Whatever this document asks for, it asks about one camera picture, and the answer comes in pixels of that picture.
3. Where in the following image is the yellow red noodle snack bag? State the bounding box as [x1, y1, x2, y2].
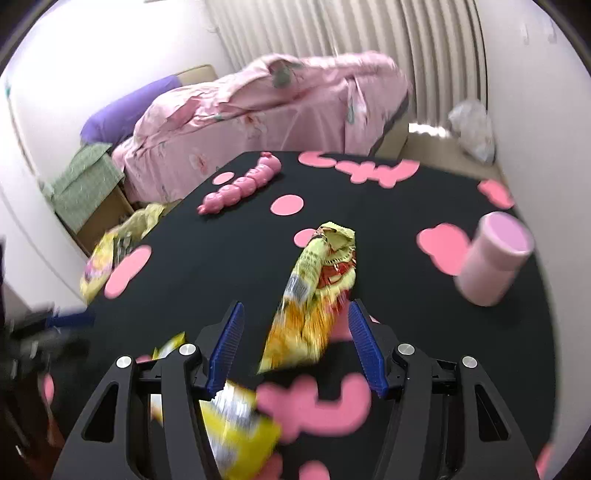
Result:
[259, 222, 356, 373]

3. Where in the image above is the yellow plastic trash bag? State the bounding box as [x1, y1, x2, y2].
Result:
[79, 203, 165, 303]

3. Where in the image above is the yellow white snack packet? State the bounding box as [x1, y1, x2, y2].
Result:
[149, 331, 283, 480]

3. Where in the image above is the cardboard bedside box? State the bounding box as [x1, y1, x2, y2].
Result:
[69, 187, 134, 257]

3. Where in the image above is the pink cylindrical cup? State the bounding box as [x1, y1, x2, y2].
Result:
[455, 211, 535, 307]

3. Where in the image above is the green checked cloth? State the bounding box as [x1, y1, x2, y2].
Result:
[41, 143, 124, 233]

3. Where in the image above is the pink caterpillar toy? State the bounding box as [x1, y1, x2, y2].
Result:
[197, 152, 283, 216]

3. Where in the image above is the purple pillow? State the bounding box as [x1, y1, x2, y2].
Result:
[80, 75, 181, 146]

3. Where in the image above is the pink floral bed duvet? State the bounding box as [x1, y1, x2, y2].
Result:
[113, 51, 411, 203]

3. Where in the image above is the white plastic bag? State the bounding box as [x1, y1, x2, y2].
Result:
[448, 100, 496, 165]

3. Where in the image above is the beige bed headboard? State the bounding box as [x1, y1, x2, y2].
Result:
[176, 64, 217, 86]

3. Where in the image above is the beige pleated curtain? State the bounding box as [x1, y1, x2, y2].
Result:
[205, 0, 488, 126]

